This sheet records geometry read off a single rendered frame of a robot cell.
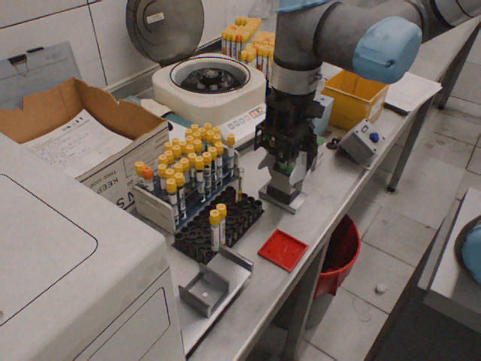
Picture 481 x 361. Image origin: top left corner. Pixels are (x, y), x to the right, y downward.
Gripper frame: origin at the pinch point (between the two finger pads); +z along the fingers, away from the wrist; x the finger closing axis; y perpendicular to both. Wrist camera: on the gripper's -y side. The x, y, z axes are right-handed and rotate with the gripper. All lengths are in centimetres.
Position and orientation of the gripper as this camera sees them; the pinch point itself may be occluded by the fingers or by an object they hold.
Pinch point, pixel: (286, 174)
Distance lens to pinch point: 74.5
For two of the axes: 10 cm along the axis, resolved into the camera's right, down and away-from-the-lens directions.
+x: 8.1, 4.1, -4.3
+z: -0.3, 7.5, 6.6
